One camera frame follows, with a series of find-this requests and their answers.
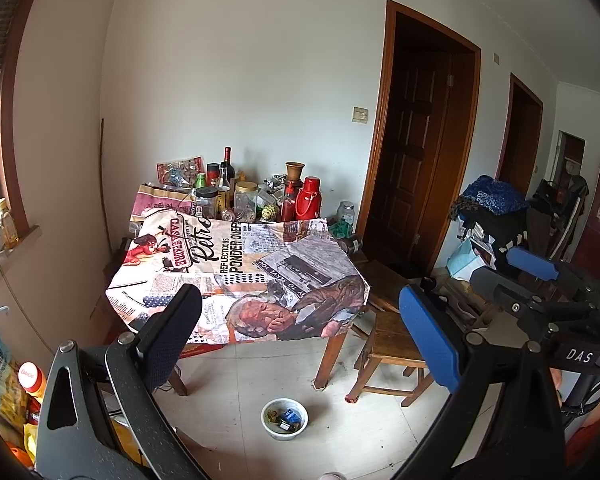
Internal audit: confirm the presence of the white bowl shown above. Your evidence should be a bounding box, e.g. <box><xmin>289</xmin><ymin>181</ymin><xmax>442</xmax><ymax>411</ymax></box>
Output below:
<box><xmin>260</xmin><ymin>398</ymin><xmax>310</xmax><ymax>442</ymax></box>

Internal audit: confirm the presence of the red printed woven sack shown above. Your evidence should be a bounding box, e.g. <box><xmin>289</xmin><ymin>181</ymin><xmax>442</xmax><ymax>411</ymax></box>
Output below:
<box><xmin>130</xmin><ymin>182</ymin><xmax>202</xmax><ymax>234</ymax></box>

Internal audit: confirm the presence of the orange bottle with red cap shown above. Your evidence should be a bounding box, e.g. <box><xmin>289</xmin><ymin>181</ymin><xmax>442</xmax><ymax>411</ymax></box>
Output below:
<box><xmin>18</xmin><ymin>361</ymin><xmax>48</xmax><ymax>412</ymax></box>

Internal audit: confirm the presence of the brown vase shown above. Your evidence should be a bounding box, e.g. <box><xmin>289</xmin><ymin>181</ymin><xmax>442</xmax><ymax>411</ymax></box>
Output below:
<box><xmin>285</xmin><ymin>161</ymin><xmax>306</xmax><ymax>194</ymax></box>

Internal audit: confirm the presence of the clear bottle with black cap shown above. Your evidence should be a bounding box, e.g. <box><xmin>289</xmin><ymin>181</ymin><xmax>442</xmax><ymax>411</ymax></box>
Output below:
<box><xmin>217</xmin><ymin>162</ymin><xmax>231</xmax><ymax>212</ymax></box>

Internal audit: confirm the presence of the clear red snack bag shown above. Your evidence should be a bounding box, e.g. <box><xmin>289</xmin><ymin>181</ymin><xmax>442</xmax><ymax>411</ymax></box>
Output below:
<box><xmin>156</xmin><ymin>155</ymin><xmax>204</xmax><ymax>187</ymax></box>

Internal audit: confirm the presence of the flat cardboard sheet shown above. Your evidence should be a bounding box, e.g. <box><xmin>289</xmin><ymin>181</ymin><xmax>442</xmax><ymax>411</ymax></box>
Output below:
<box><xmin>171</xmin><ymin>426</ymin><xmax>217</xmax><ymax>467</ymax></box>

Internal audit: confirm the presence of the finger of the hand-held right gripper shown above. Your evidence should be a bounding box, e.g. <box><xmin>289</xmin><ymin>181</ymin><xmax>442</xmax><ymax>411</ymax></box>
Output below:
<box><xmin>470</xmin><ymin>266</ymin><xmax>548</xmax><ymax>326</ymax></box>
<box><xmin>505</xmin><ymin>246</ymin><xmax>596</xmax><ymax>306</ymax></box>

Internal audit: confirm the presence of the brown window frame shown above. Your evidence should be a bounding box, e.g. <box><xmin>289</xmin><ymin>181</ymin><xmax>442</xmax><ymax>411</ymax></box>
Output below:
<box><xmin>0</xmin><ymin>0</ymin><xmax>55</xmax><ymax>243</ymax></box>

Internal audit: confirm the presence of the wooden stool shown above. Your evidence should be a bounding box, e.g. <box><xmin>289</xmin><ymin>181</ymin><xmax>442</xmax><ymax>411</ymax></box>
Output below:
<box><xmin>345</xmin><ymin>310</ymin><xmax>434</xmax><ymax>408</ymax></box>

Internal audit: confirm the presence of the black handbag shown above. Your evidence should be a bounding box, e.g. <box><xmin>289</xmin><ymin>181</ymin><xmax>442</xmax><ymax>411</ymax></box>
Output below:
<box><xmin>529</xmin><ymin>179</ymin><xmax>562</xmax><ymax>252</ymax></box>

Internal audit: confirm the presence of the yellow-lid clear jar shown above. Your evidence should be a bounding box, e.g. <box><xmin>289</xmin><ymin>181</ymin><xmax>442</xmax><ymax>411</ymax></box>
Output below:
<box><xmin>233</xmin><ymin>181</ymin><xmax>259</xmax><ymax>224</ymax></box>

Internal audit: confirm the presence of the dark red board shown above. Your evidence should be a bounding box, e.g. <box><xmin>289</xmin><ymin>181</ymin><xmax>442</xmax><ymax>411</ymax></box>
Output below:
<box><xmin>571</xmin><ymin>149</ymin><xmax>600</xmax><ymax>282</ymax></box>

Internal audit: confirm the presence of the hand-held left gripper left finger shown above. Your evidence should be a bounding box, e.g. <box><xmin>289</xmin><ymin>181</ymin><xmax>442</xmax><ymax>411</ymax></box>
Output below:
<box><xmin>34</xmin><ymin>283</ymin><xmax>216</xmax><ymax>480</ymax></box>

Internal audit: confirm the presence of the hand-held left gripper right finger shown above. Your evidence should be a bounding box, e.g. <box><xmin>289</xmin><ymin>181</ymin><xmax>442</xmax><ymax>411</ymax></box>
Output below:
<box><xmin>390</xmin><ymin>283</ymin><xmax>568</xmax><ymax>480</ymax></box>

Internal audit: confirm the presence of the yellow plastic bag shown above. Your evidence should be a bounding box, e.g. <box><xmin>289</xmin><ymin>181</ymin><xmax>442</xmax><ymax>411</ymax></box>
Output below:
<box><xmin>0</xmin><ymin>374</ymin><xmax>32</xmax><ymax>427</ymax></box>

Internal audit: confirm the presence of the light blue bag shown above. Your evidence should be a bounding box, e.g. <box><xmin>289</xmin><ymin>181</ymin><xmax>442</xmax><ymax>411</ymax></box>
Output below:
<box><xmin>446</xmin><ymin>237</ymin><xmax>487</xmax><ymax>282</ymax></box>

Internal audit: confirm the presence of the wooden chair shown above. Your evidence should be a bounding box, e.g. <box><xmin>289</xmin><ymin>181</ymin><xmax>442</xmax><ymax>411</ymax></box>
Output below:
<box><xmin>357</xmin><ymin>259</ymin><xmax>412</xmax><ymax>313</ymax></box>

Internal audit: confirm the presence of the blue knit cloth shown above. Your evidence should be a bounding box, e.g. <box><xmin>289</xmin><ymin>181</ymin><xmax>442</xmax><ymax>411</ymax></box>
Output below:
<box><xmin>449</xmin><ymin>175</ymin><xmax>532</xmax><ymax>219</ymax></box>

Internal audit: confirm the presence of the table with printed cloth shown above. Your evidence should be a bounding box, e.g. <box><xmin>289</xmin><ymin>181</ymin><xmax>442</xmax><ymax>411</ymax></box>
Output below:
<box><xmin>105</xmin><ymin>207</ymin><xmax>372</xmax><ymax>346</ymax></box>

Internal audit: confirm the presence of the yellow oil bottle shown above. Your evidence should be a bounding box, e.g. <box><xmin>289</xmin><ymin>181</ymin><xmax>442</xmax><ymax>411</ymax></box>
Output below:
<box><xmin>0</xmin><ymin>197</ymin><xmax>20</xmax><ymax>251</ymax></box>

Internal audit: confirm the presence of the red thermos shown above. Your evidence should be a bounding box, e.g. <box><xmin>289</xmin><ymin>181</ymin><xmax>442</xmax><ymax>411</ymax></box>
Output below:
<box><xmin>293</xmin><ymin>176</ymin><xmax>322</xmax><ymax>221</ymax></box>

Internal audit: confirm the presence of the small red bottle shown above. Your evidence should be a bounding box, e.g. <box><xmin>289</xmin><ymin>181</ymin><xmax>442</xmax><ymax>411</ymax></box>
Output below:
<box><xmin>279</xmin><ymin>182</ymin><xmax>297</xmax><ymax>222</ymax></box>

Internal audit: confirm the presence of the dark-lid glass jar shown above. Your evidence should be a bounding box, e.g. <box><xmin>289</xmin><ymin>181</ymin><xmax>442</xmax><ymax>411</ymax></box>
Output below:
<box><xmin>194</xmin><ymin>187</ymin><xmax>220</xmax><ymax>220</ymax></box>

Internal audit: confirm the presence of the brown wooden door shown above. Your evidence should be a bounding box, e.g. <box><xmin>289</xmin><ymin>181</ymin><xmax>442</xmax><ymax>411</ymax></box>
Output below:
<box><xmin>495</xmin><ymin>72</ymin><xmax>545</xmax><ymax>197</ymax></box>

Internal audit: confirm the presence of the dark wooden door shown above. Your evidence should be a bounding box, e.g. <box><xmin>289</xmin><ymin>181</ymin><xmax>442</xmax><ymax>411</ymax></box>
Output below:
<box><xmin>356</xmin><ymin>0</ymin><xmax>483</xmax><ymax>279</ymax></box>

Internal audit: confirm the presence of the black bag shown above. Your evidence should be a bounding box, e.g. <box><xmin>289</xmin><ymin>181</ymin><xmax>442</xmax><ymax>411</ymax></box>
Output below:
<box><xmin>459</xmin><ymin>212</ymin><xmax>532</xmax><ymax>262</ymax></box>

